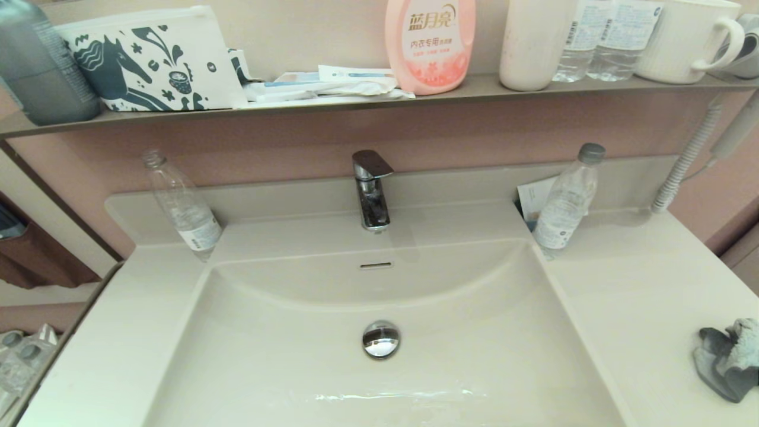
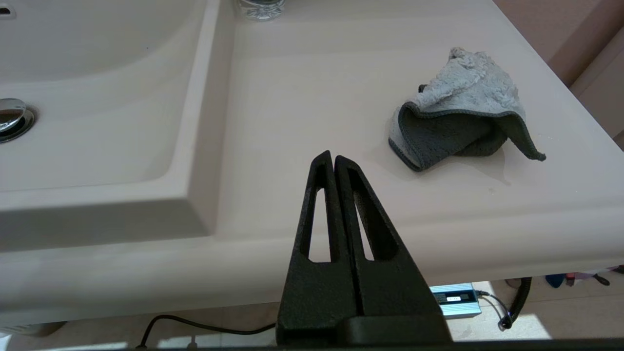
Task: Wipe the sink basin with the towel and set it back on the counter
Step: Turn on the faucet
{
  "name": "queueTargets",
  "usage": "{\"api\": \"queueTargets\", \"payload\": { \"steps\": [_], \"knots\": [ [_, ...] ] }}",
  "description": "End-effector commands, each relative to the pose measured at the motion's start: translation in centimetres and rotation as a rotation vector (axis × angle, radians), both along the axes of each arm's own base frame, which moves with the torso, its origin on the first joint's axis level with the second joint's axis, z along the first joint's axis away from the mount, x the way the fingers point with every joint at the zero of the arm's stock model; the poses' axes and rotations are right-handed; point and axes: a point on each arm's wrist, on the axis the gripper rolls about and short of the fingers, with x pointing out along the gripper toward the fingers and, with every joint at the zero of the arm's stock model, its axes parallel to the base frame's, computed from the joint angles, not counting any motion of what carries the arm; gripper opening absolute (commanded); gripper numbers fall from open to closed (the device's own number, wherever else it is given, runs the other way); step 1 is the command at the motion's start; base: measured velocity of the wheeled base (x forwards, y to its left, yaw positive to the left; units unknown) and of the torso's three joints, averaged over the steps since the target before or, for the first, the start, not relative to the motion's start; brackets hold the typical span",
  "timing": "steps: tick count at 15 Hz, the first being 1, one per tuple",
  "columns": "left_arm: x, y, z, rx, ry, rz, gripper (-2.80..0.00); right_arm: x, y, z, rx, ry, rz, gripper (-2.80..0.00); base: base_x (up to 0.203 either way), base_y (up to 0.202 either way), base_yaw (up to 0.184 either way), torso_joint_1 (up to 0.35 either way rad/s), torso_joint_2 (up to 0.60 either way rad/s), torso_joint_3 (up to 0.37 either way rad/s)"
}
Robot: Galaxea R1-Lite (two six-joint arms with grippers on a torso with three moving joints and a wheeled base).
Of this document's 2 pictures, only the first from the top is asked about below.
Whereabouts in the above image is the chrome faucet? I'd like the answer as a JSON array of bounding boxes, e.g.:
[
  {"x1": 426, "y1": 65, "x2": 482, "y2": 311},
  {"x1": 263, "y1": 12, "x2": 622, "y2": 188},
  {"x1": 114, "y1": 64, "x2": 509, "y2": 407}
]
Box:
[{"x1": 351, "y1": 149, "x2": 395, "y2": 233}]

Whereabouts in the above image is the grey microfibre cloth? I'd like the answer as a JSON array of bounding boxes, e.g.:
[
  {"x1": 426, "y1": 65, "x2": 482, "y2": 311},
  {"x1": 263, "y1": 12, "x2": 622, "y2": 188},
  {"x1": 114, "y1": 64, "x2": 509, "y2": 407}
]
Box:
[{"x1": 692, "y1": 318, "x2": 759, "y2": 405}]

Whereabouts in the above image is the cream ceramic sink vanity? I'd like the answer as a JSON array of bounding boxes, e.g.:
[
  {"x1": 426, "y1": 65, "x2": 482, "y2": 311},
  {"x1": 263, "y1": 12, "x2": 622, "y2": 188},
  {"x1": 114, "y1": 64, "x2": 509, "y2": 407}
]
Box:
[{"x1": 15, "y1": 155, "x2": 759, "y2": 427}]

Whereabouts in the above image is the chrome drain stopper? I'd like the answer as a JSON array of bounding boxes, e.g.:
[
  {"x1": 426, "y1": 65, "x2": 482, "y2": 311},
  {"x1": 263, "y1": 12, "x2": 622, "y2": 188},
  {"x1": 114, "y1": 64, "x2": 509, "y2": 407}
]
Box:
[{"x1": 362, "y1": 320, "x2": 401, "y2": 360}]

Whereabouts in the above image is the white plastic wrapped sachet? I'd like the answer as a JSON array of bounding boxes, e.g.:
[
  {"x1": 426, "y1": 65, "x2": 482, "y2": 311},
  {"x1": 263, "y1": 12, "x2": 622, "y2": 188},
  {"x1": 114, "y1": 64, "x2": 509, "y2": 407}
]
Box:
[{"x1": 243, "y1": 77, "x2": 416, "y2": 107}]

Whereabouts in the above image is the white packet with blue stripe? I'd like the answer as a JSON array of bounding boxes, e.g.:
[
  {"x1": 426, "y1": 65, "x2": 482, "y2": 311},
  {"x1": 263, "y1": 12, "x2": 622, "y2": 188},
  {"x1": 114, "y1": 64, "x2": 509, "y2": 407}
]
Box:
[
  {"x1": 317, "y1": 64, "x2": 397, "y2": 84},
  {"x1": 274, "y1": 71, "x2": 333, "y2": 88}
]

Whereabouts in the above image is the white paper card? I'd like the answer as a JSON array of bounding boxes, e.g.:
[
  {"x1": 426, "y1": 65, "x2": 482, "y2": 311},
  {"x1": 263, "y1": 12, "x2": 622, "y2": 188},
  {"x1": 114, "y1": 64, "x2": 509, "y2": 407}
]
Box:
[{"x1": 517, "y1": 176, "x2": 561, "y2": 225}]

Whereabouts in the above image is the pink laundry detergent bottle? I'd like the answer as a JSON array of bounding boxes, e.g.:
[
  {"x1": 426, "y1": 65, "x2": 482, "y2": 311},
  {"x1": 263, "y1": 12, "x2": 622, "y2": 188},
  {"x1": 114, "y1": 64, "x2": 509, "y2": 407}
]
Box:
[{"x1": 384, "y1": 0, "x2": 477, "y2": 96}]

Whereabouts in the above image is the clear bottle grey cap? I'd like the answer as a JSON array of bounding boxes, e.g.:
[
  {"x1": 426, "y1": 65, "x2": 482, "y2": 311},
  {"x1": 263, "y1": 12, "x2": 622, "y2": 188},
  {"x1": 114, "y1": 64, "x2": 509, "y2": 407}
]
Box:
[{"x1": 532, "y1": 142, "x2": 607, "y2": 260}]

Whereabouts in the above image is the clear bottle without cap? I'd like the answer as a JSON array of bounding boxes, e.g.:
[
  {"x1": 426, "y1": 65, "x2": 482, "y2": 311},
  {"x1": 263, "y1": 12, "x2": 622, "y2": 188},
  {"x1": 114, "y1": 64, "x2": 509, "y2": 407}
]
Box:
[{"x1": 141, "y1": 148, "x2": 224, "y2": 262}]

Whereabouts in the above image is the small printed white pouch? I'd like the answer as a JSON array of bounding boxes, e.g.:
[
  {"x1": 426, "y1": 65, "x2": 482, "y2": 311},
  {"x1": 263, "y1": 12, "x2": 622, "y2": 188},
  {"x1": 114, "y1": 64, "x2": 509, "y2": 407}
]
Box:
[{"x1": 228, "y1": 47, "x2": 261, "y2": 85}]

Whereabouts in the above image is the white ribbed tumbler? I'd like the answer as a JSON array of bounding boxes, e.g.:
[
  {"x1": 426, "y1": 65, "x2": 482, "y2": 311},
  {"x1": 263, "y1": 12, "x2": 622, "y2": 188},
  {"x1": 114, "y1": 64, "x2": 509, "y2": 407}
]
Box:
[{"x1": 499, "y1": 0, "x2": 579, "y2": 92}]

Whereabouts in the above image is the white pouch with horse print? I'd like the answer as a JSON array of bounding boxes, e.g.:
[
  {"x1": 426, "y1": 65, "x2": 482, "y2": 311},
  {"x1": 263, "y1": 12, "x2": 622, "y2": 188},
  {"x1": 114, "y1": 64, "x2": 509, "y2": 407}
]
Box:
[{"x1": 53, "y1": 5, "x2": 250, "y2": 113}]

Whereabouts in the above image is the clear water bottle white label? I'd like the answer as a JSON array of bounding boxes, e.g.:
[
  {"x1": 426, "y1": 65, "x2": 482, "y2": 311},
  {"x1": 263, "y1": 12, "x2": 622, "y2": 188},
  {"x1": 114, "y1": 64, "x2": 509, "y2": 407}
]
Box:
[
  {"x1": 551, "y1": 0, "x2": 617, "y2": 83},
  {"x1": 587, "y1": 0, "x2": 664, "y2": 82}
]

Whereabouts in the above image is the white ribbed mug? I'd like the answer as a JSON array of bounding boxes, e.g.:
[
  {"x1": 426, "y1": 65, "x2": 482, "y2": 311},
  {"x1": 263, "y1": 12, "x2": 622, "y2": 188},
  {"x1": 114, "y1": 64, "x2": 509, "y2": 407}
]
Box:
[{"x1": 633, "y1": 0, "x2": 746, "y2": 85}]

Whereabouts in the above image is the dark grey plastic bottle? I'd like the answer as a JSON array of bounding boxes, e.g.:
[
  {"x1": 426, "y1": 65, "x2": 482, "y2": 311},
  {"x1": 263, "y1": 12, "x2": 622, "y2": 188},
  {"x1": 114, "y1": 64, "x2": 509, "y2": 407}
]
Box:
[{"x1": 0, "y1": 0, "x2": 101, "y2": 126}]

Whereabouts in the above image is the plastic wrapped bottle pack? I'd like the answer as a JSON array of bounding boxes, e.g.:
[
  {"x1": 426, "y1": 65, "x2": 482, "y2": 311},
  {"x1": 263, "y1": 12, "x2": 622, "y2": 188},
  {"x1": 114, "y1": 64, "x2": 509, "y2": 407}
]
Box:
[{"x1": 0, "y1": 323, "x2": 60, "y2": 419}]

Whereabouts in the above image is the grey white hair dryer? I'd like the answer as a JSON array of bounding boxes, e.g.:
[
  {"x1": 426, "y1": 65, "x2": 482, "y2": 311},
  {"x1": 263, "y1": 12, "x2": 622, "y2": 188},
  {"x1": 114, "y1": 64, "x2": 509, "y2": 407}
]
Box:
[{"x1": 715, "y1": 13, "x2": 759, "y2": 81}]

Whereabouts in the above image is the beige wall shelf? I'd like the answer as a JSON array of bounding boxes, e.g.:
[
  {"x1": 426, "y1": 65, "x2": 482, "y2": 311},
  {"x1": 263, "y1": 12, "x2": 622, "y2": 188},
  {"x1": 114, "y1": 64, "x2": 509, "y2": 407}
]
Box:
[{"x1": 0, "y1": 72, "x2": 759, "y2": 140}]

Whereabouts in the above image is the white coiled cord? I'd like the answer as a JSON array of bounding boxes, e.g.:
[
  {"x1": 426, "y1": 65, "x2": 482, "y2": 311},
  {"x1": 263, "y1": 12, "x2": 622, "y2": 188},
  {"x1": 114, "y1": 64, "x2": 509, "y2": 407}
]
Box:
[{"x1": 651, "y1": 98, "x2": 725, "y2": 215}]

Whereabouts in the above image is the white dryer handle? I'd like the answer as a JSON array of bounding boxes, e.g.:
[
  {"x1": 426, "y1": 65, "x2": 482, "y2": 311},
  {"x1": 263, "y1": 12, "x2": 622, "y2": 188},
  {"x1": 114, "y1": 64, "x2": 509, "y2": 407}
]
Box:
[{"x1": 710, "y1": 89, "x2": 759, "y2": 161}]

